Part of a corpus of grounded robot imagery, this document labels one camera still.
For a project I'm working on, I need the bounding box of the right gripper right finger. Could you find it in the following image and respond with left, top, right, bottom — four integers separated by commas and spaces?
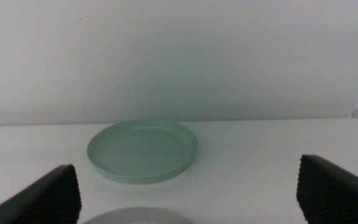
296, 154, 358, 224

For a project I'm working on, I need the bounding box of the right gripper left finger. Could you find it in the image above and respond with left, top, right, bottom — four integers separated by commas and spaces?
0, 164, 82, 224

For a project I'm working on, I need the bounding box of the grey shallow bowl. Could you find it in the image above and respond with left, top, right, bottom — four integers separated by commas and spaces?
81, 206, 195, 224

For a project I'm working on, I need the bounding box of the pale green shallow bowl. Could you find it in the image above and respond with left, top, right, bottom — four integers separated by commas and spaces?
86, 119, 199, 185

